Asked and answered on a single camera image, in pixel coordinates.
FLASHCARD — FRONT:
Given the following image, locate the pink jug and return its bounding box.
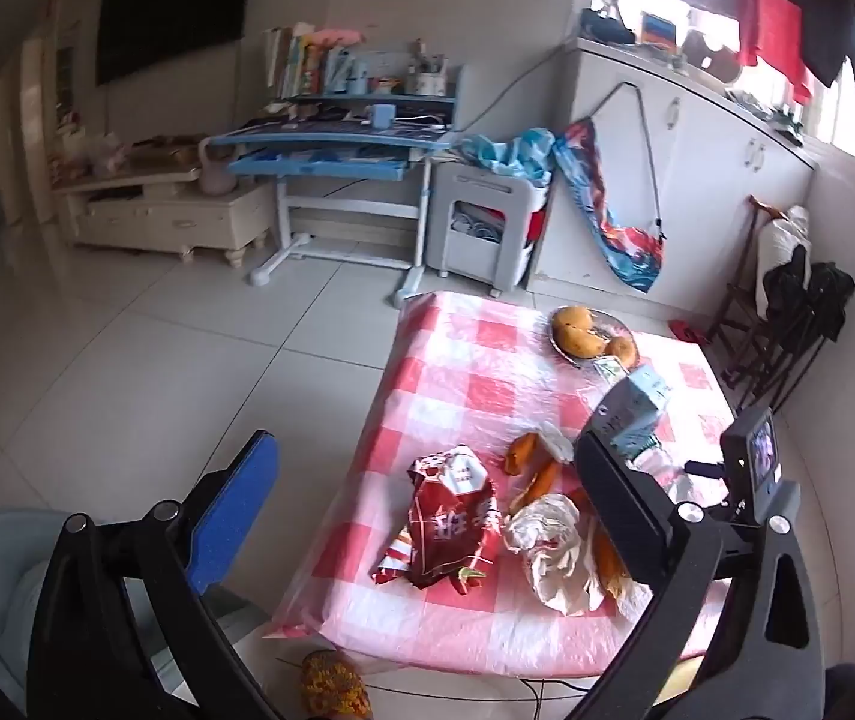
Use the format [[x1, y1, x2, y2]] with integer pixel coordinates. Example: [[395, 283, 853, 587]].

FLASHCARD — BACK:
[[198, 141, 237, 196]]

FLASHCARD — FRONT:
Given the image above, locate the grey plastic storage stool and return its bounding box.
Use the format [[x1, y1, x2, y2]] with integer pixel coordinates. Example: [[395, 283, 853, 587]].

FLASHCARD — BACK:
[[423, 157, 548, 293]]

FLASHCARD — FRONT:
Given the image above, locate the white paper wrapper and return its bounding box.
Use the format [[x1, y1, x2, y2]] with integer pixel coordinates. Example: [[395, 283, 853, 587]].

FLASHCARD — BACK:
[[503, 493, 657, 616]]

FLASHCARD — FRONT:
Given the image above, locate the black wall television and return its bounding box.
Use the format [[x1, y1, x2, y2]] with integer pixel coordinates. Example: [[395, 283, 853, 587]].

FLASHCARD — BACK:
[[95, 0, 257, 87]]

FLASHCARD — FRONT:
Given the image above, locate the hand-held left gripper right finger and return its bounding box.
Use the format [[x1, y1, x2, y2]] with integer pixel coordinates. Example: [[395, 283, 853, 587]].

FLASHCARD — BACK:
[[562, 426, 826, 720]]

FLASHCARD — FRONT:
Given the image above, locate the red snack bag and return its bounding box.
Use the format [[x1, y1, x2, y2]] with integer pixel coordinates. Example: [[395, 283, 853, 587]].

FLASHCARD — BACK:
[[371, 446, 503, 592]]

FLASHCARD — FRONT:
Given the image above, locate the clear plastic box with label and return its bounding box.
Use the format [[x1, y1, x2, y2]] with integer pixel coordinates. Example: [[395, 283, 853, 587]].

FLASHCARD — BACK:
[[583, 364, 674, 462]]

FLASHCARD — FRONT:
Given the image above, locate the blue study desk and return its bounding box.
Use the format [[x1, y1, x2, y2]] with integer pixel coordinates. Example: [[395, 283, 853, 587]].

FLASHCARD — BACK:
[[206, 64, 466, 308]]

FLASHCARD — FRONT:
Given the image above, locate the glass fruit plate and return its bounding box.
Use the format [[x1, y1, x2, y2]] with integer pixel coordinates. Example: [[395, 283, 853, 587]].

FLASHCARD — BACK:
[[551, 305, 640, 370]]

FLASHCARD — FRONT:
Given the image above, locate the black folding chair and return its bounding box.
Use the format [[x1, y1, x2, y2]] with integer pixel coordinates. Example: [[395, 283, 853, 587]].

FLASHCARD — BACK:
[[723, 330, 826, 413]]

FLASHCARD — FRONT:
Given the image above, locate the small white tissue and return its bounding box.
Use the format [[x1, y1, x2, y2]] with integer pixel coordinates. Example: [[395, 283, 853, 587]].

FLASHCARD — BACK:
[[536, 424, 575, 464]]

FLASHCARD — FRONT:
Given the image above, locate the blue red patterned bag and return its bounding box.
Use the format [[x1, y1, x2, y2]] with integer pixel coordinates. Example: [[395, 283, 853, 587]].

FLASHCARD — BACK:
[[551, 79, 672, 293]]

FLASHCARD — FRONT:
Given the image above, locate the brown round object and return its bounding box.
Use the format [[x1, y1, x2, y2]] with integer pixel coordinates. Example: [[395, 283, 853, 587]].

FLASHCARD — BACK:
[[682, 30, 743, 83]]

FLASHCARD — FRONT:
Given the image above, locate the dark blue bag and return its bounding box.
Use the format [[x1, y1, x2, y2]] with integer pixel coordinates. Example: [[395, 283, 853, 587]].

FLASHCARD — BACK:
[[581, 9, 637, 46]]

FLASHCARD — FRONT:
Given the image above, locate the white television cabinet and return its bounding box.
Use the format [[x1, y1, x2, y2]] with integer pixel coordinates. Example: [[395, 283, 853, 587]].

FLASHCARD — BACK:
[[52, 165, 278, 267]]

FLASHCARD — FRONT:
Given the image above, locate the white bag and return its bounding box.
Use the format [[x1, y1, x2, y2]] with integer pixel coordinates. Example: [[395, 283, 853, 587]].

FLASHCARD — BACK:
[[753, 204, 811, 308]]

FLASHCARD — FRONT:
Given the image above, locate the wooden folding chair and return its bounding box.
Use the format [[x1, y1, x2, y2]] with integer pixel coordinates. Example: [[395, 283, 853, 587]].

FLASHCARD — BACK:
[[704, 195, 796, 391]]

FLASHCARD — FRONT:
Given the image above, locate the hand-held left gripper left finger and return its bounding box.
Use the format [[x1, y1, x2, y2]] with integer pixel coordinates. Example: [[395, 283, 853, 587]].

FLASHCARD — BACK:
[[26, 429, 282, 720]]

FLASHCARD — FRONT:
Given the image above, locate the yellow red patterned slipper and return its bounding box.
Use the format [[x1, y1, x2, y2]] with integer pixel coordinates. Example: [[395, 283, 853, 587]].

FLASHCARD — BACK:
[[299, 649, 372, 720]]

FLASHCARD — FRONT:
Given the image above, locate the red garment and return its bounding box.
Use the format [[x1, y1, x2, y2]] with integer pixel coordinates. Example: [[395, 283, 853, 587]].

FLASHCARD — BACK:
[[734, 0, 818, 102]]

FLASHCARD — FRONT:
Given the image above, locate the pen holder cup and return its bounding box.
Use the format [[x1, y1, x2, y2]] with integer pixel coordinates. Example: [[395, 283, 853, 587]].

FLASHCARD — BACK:
[[404, 37, 451, 95]]

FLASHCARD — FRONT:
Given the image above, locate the row of books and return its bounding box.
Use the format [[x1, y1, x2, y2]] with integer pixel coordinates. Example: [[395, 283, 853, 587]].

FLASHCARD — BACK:
[[262, 26, 338, 98]]

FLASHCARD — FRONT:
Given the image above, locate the pink checkered tablecloth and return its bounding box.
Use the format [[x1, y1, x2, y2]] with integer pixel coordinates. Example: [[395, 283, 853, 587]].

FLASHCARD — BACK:
[[262, 289, 743, 680]]

